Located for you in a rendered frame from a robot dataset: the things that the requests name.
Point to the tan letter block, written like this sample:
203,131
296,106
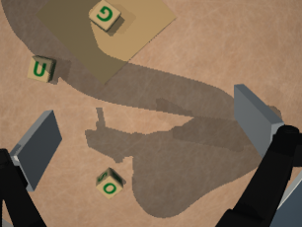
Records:
109,183
42,68
105,15

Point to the tan flat mat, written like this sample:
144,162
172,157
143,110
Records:
103,53

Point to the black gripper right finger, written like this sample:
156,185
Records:
267,131

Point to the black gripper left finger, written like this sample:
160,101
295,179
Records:
23,167

